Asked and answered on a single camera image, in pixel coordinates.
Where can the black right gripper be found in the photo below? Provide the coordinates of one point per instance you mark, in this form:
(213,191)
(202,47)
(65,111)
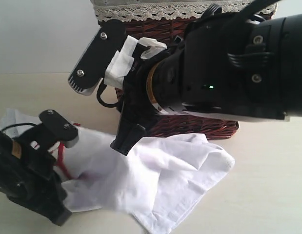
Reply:
(160,78)

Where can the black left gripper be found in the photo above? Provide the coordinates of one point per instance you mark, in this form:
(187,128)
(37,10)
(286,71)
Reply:
(27,176)

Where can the white t-shirt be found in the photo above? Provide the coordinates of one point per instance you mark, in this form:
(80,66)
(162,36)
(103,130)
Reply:
(159,182)

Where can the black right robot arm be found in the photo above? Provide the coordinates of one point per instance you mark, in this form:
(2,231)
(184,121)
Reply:
(280,87)

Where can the dark brown wicker basket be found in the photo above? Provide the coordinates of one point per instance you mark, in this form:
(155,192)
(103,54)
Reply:
(180,117)

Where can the white lace crochet cloth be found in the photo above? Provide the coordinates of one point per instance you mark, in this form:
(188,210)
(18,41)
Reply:
(140,10)

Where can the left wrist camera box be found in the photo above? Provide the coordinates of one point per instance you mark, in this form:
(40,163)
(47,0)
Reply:
(61,128)

